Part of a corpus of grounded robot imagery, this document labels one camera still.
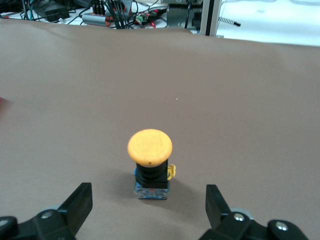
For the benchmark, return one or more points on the pink foam cube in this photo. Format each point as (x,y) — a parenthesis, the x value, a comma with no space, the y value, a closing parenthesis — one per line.
(3,107)

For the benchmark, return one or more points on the grey metal box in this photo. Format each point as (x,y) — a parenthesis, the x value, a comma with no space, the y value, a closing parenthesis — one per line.
(180,17)

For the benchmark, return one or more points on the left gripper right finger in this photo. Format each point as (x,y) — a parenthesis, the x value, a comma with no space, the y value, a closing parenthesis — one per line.
(237,225)

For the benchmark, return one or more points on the silver cylindrical device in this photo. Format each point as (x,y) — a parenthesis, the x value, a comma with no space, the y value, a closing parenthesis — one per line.
(95,19)

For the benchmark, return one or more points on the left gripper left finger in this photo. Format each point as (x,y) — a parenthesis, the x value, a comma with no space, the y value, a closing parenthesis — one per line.
(50,225)

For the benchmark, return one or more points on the brown table mat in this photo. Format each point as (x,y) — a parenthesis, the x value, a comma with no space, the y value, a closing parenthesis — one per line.
(225,112)

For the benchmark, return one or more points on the aluminium frame post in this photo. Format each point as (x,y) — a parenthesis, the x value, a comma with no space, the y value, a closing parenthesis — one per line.
(211,17)

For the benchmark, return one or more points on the black power adapter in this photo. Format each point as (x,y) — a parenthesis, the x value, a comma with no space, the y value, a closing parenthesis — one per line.
(56,12)

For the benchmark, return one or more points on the orange mushroom push button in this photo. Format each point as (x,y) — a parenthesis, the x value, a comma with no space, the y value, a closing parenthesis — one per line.
(150,147)

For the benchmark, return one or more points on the striped white black probe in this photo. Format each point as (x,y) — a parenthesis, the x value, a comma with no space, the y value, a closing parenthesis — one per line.
(236,24)

